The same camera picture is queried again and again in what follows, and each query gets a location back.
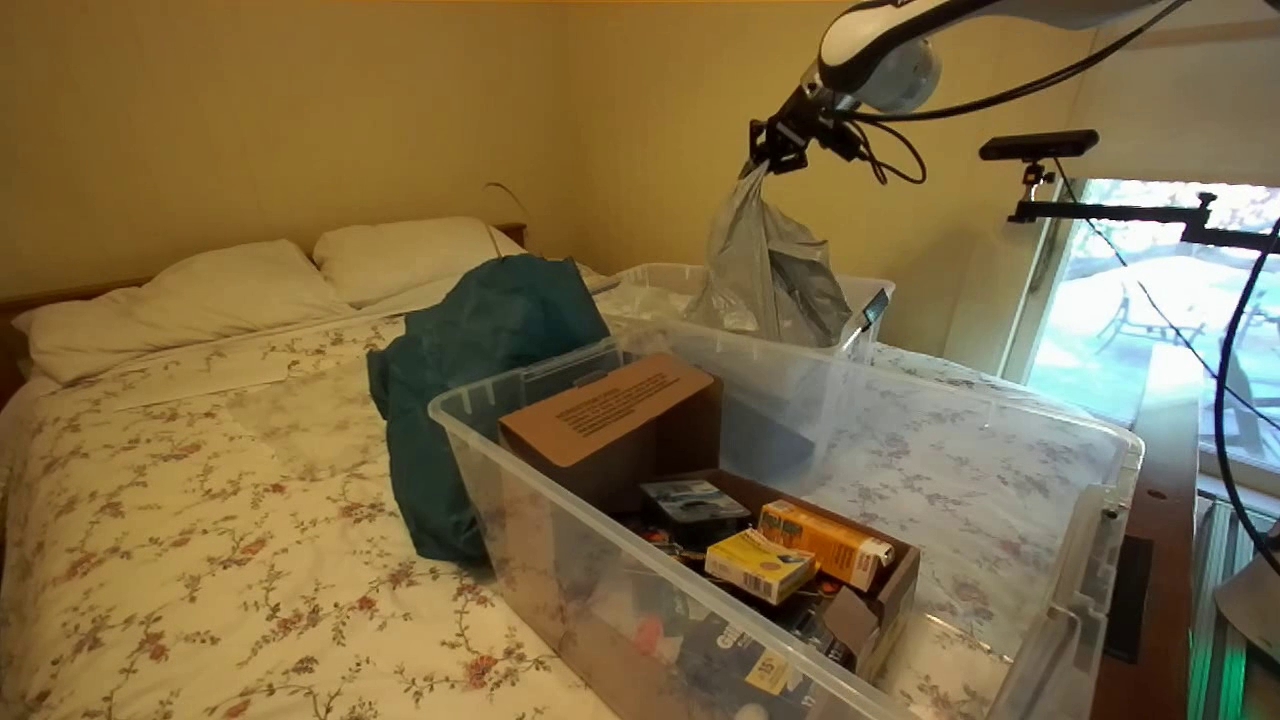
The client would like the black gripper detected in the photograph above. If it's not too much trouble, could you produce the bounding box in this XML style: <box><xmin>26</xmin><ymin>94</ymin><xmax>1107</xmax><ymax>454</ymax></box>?
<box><xmin>740</xmin><ymin>73</ymin><xmax>873</xmax><ymax>181</ymax></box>

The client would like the clear plastic bag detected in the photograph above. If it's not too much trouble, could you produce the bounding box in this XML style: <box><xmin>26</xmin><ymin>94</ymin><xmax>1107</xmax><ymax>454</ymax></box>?
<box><xmin>685</xmin><ymin>166</ymin><xmax>861</xmax><ymax>356</ymax></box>

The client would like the brown cardboard box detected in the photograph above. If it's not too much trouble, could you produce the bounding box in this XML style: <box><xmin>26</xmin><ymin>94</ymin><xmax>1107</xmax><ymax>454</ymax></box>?
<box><xmin>495</xmin><ymin>348</ymin><xmax>722</xmax><ymax>520</ymax></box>

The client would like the small black printed box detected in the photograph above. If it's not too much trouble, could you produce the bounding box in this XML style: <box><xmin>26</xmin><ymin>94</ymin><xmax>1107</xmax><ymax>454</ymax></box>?
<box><xmin>634</xmin><ymin>474</ymin><xmax>754</xmax><ymax>546</ymax></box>

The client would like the dark brown open box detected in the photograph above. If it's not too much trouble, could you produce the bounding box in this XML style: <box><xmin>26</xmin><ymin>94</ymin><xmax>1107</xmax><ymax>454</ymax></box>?
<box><xmin>621</xmin><ymin>463</ymin><xmax>922</xmax><ymax>690</ymax></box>

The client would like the large clear plastic storage box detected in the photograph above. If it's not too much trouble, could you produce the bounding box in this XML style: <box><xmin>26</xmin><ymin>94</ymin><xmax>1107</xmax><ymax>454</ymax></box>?
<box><xmin>423</xmin><ymin>315</ymin><xmax>1149</xmax><ymax>720</ymax></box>

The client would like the teal fabric bag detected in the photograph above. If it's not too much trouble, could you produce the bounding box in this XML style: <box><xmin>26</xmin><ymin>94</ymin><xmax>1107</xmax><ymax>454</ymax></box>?
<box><xmin>363</xmin><ymin>251</ymin><xmax>615</xmax><ymax>569</ymax></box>

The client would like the orange small carton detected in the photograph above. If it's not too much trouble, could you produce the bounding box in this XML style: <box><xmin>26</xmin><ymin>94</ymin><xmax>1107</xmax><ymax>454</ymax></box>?
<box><xmin>753</xmin><ymin>494</ymin><xmax>901</xmax><ymax>598</ymax></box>

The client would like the white pillow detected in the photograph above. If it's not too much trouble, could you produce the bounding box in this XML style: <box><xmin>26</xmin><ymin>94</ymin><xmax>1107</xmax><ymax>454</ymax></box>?
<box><xmin>6</xmin><ymin>236</ymin><xmax>359</xmax><ymax>389</ymax></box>
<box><xmin>309</xmin><ymin>213</ymin><xmax>533</xmax><ymax>315</ymax></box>

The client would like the cream window blind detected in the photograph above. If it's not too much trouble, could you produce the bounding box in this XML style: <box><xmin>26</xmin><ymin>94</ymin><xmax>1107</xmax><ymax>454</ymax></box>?
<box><xmin>1063</xmin><ymin>0</ymin><xmax>1280</xmax><ymax>194</ymax></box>

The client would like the yellow small carton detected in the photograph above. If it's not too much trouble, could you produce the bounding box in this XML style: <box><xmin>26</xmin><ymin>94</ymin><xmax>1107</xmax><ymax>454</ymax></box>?
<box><xmin>701</xmin><ymin>523</ymin><xmax>819</xmax><ymax>609</ymax></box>

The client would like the brown wooden bed footboard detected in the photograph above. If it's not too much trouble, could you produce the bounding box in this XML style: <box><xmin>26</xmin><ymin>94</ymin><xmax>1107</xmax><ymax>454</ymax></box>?
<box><xmin>1085</xmin><ymin>381</ymin><xmax>1207</xmax><ymax>720</ymax></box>

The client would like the floral white bedspread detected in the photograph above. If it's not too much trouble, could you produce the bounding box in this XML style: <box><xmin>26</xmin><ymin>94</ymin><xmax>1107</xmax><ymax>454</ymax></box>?
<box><xmin>0</xmin><ymin>251</ymin><xmax>1152</xmax><ymax>720</ymax></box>

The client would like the dark wooden headboard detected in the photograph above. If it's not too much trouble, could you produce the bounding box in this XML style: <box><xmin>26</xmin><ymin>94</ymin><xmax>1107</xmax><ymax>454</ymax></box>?
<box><xmin>0</xmin><ymin>291</ymin><xmax>33</xmax><ymax>408</ymax></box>

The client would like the black bar camera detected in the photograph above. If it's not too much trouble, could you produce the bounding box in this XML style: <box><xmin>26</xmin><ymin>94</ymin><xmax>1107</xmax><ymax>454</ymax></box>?
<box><xmin>974</xmin><ymin>125</ymin><xmax>1104</xmax><ymax>170</ymax></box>

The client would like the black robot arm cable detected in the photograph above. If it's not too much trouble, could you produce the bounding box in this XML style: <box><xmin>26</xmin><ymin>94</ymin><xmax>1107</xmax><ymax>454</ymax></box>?
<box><xmin>843</xmin><ymin>0</ymin><xmax>1190</xmax><ymax>194</ymax></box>

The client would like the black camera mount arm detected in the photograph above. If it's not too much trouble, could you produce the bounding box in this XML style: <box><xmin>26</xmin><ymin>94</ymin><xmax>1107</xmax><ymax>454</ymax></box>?
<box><xmin>1005</xmin><ymin>155</ymin><xmax>1280</xmax><ymax>261</ymax></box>

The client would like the window with white frame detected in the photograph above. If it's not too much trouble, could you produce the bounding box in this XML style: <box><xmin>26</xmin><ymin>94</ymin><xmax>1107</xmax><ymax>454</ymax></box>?
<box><xmin>999</xmin><ymin>178</ymin><xmax>1280</xmax><ymax>463</ymax></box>

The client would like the black hanging cable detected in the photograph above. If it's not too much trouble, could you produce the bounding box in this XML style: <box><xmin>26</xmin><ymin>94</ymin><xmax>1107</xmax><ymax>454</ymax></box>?
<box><xmin>1207</xmin><ymin>220</ymin><xmax>1280</xmax><ymax>580</ymax></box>

